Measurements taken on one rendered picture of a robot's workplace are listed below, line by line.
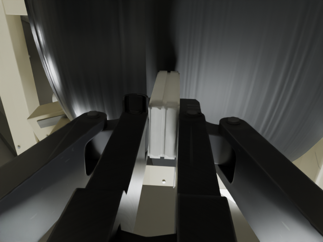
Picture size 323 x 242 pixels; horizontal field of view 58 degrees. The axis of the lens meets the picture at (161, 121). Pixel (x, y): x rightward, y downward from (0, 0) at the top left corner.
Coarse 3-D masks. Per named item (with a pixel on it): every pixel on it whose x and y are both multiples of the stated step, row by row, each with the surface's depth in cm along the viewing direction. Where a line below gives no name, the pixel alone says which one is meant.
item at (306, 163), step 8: (320, 144) 50; (312, 152) 52; (320, 152) 50; (296, 160) 59; (304, 160) 56; (312, 160) 52; (320, 160) 50; (304, 168) 55; (312, 168) 52; (320, 168) 50; (312, 176) 52; (320, 176) 50; (320, 184) 51
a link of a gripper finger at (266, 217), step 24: (240, 120) 13; (240, 144) 11; (264, 144) 11; (216, 168) 13; (240, 168) 11; (264, 168) 9; (288, 168) 9; (240, 192) 11; (264, 192) 9; (288, 192) 8; (312, 192) 8; (264, 216) 9; (288, 216) 8; (312, 216) 7; (264, 240) 9; (288, 240) 8; (312, 240) 7
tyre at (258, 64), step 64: (64, 0) 19; (128, 0) 18; (192, 0) 18; (256, 0) 18; (320, 0) 18; (64, 64) 22; (128, 64) 21; (192, 64) 20; (256, 64) 20; (320, 64) 20; (256, 128) 25; (320, 128) 25
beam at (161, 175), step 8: (64, 120) 93; (56, 128) 88; (152, 168) 85; (160, 168) 85; (168, 168) 85; (144, 176) 87; (152, 176) 87; (160, 176) 87; (168, 176) 87; (144, 184) 89; (152, 184) 89; (160, 184) 89; (168, 184) 88
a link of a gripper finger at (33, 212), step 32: (64, 128) 12; (96, 128) 12; (32, 160) 9; (64, 160) 10; (96, 160) 13; (0, 192) 8; (32, 192) 9; (64, 192) 10; (0, 224) 8; (32, 224) 9
